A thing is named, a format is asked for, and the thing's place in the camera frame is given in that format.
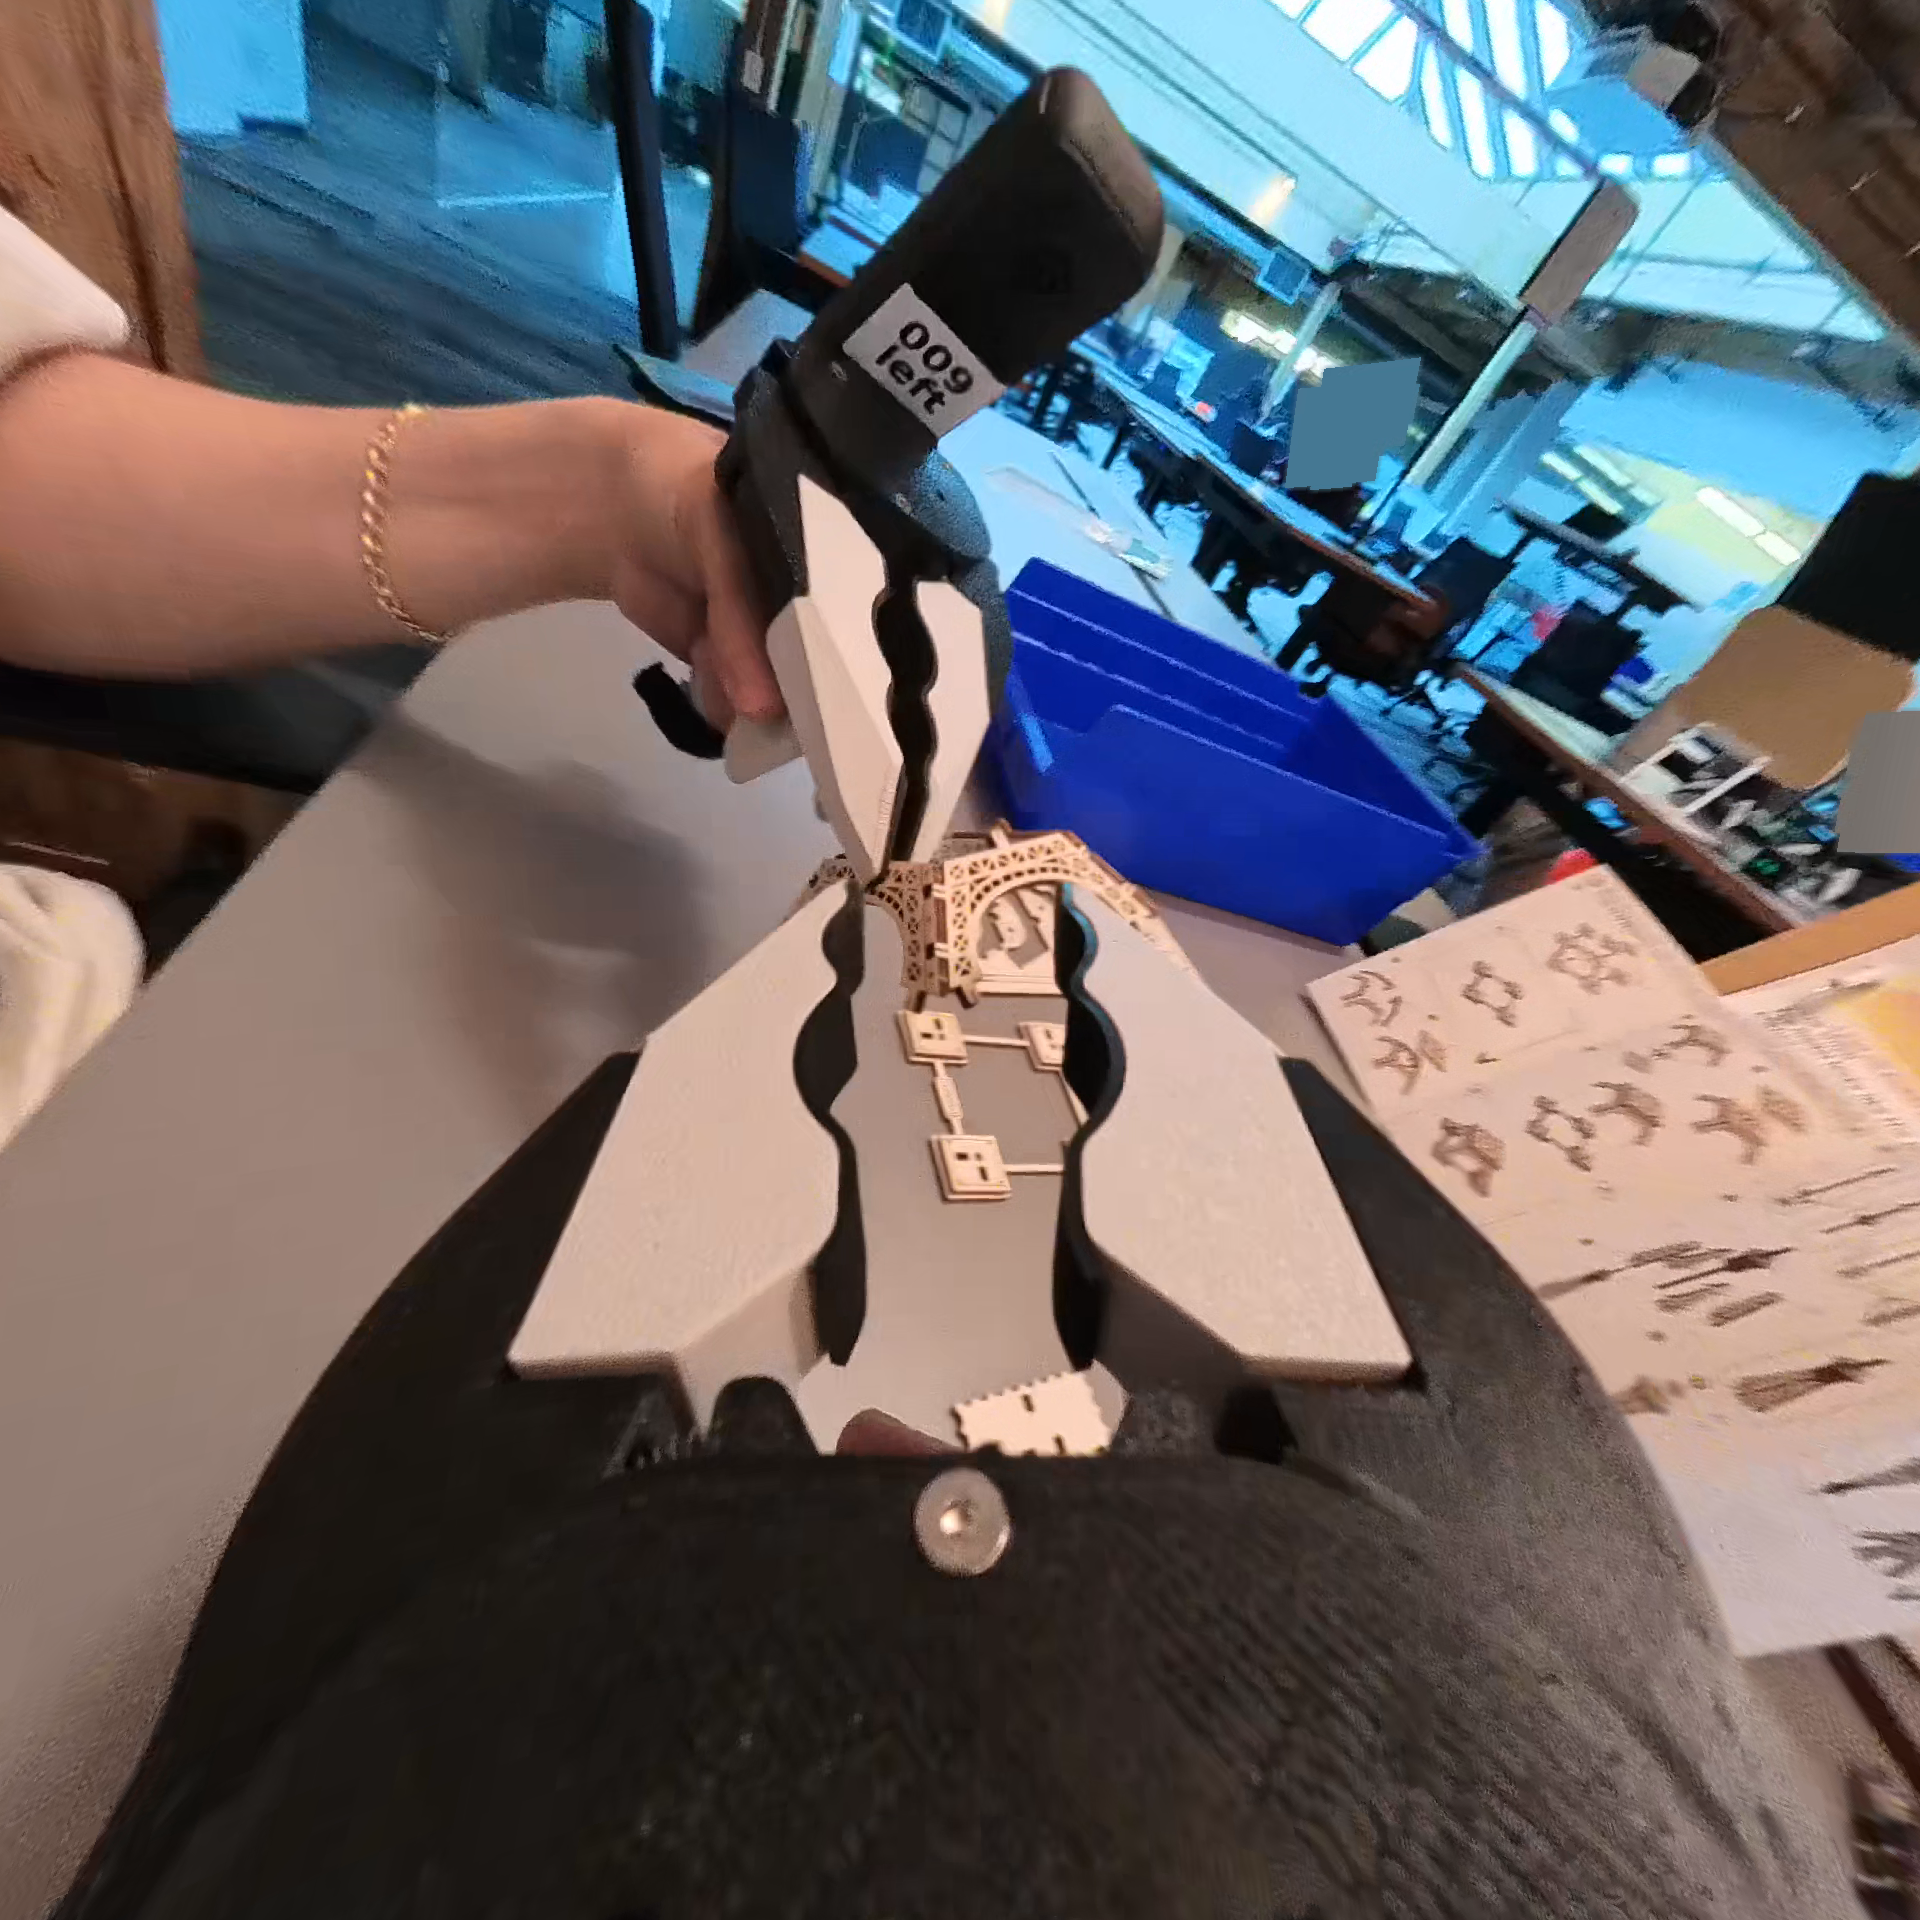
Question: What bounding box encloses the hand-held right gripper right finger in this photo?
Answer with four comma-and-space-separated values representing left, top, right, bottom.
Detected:
1050, 883, 1421, 1391

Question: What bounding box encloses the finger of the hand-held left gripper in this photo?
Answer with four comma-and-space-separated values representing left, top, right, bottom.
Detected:
765, 478, 921, 880
897, 574, 1018, 874

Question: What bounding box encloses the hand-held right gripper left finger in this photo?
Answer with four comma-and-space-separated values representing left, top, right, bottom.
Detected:
507, 874, 873, 1414

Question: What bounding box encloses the wooden lattice tower arch assembly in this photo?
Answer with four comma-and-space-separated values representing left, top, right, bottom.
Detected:
803, 826, 1203, 1000

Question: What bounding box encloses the person's left forearm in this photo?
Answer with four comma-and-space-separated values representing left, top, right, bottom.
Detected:
0, 348, 624, 676

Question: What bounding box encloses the grey desk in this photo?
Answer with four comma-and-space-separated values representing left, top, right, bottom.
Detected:
0, 600, 1517, 1894

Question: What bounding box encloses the person's left hand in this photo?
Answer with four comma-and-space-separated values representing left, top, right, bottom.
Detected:
608, 404, 788, 731

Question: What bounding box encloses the wooden toothed square plate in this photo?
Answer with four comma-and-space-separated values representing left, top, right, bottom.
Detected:
952, 1371, 1128, 1462

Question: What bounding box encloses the blue plastic bin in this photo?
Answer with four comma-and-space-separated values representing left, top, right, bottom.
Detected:
982, 558, 1483, 952

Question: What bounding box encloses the row of office desks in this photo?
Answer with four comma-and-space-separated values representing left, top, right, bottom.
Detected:
1035, 330, 1920, 932

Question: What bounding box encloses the black-and-white instruction sheet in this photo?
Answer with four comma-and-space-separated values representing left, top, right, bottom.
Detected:
1302, 866, 1920, 1660

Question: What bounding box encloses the skylight window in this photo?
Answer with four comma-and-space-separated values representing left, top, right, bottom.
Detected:
1276, 0, 1697, 184

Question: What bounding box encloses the sign board on pole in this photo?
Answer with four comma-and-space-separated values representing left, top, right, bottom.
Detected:
1411, 177, 1642, 497

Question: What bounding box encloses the beige board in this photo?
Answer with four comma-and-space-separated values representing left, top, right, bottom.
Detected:
1616, 604, 1917, 788

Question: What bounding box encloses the black board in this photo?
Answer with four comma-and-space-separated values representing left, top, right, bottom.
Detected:
1782, 470, 1920, 663

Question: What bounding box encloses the wooden pillar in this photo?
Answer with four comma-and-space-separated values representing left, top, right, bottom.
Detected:
0, 0, 203, 378

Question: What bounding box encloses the wooden four-square base frame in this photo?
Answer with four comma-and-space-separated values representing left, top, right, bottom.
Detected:
893, 1009, 1086, 1204

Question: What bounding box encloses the gold chain bracelet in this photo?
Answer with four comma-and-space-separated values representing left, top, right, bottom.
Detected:
356, 403, 453, 648

